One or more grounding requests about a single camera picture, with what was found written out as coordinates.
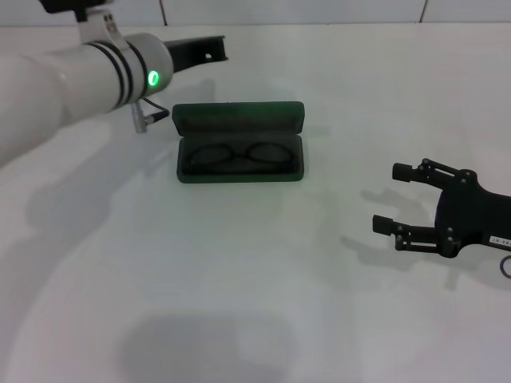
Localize black glasses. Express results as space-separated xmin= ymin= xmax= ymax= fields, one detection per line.
xmin=187 ymin=141 xmax=291 ymax=171

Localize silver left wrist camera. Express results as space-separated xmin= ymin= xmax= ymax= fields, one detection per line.
xmin=38 ymin=0 xmax=116 ymax=14

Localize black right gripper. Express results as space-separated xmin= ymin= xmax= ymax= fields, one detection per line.
xmin=371 ymin=157 xmax=511 ymax=259

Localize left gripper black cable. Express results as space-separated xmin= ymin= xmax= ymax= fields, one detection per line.
xmin=131 ymin=97 xmax=171 ymax=134

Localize green glasses case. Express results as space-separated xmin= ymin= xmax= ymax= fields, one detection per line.
xmin=172 ymin=101 xmax=307 ymax=184

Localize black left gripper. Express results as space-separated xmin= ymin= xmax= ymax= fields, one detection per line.
xmin=163 ymin=34 xmax=231 ymax=75

